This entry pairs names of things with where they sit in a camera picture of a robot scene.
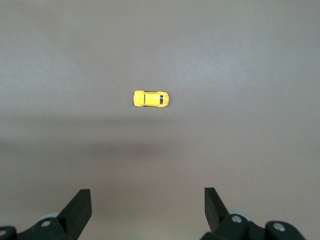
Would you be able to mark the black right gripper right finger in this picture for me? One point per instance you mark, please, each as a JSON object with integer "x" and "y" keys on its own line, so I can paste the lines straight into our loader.
{"x": 215, "y": 215}

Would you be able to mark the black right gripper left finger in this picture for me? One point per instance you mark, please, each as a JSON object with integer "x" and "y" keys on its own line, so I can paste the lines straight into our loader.
{"x": 72, "y": 215}

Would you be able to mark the yellow beetle toy car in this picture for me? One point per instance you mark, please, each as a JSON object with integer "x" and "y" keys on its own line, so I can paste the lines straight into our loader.
{"x": 150, "y": 98}

